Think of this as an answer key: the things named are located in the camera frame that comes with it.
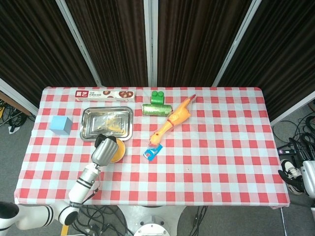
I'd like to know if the green drink can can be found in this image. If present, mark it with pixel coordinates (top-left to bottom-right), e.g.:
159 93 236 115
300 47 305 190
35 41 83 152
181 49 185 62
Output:
142 103 172 117

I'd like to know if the beige bowl of yellow powder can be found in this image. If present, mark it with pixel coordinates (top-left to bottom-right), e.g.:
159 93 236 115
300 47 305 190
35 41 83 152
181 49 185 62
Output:
109 138 127 163

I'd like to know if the green toy building brick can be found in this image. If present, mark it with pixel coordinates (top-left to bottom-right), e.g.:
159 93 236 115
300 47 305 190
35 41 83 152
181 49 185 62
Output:
151 90 165 105

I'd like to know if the black power strip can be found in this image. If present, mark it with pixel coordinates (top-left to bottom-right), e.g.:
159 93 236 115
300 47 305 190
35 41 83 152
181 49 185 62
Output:
277 147 297 156

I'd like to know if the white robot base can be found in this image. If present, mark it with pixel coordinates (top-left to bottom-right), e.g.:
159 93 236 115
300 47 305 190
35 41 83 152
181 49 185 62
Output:
118 205 188 236

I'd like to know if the rectangular stainless steel tray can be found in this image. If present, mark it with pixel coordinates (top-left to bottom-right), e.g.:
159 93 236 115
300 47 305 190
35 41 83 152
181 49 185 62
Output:
79 106 134 142

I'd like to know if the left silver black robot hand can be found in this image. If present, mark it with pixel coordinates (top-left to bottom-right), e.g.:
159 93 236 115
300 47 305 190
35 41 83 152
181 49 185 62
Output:
91 134 118 166

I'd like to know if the red white checkered tablecloth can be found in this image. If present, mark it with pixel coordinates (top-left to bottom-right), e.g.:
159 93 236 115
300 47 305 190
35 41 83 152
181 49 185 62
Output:
14 86 291 209

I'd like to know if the light blue cube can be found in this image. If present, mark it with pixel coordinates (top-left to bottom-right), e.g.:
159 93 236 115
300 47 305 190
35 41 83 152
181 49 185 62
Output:
50 116 73 136

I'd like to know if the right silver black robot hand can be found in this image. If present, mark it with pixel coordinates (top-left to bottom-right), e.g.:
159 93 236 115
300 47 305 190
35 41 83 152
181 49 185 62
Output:
289 138 315 197

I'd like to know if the dark fabric partition panel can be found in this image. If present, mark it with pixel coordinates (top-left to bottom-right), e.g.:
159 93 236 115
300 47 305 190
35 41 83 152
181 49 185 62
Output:
0 0 97 109
157 0 250 87
65 0 149 87
216 0 315 121

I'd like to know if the yellow rubber chicken toy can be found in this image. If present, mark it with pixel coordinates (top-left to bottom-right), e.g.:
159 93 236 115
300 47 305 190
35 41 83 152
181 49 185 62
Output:
148 94 197 148

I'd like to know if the black floor cable bundle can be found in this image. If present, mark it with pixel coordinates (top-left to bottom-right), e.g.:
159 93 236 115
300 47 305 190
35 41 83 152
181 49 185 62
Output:
272 114 315 150
0 99 35 135
72 205 131 236
188 206 210 236

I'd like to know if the small blue packet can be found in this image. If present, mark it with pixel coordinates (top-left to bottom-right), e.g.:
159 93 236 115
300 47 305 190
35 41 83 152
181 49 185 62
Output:
143 144 164 161

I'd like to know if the black white sneaker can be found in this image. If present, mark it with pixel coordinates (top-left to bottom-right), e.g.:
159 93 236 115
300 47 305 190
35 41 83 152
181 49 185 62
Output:
278 159 307 195

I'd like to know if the long white red wrap box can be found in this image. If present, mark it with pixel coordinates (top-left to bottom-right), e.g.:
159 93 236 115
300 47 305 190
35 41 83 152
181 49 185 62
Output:
75 89 136 103

